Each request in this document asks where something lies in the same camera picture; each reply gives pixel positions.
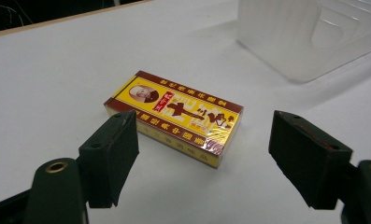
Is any yellow and red box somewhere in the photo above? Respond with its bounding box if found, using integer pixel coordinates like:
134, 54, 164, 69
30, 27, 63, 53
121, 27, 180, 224
103, 70, 245, 170

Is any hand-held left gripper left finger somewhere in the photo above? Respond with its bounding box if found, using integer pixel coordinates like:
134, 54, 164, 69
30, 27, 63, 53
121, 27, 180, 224
21, 109, 140, 224

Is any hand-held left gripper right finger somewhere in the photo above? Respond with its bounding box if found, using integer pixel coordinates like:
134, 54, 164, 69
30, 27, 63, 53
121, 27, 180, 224
268, 110, 371, 224

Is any clear plastic container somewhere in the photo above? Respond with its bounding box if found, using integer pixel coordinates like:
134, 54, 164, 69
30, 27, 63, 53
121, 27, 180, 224
236, 0, 371, 84

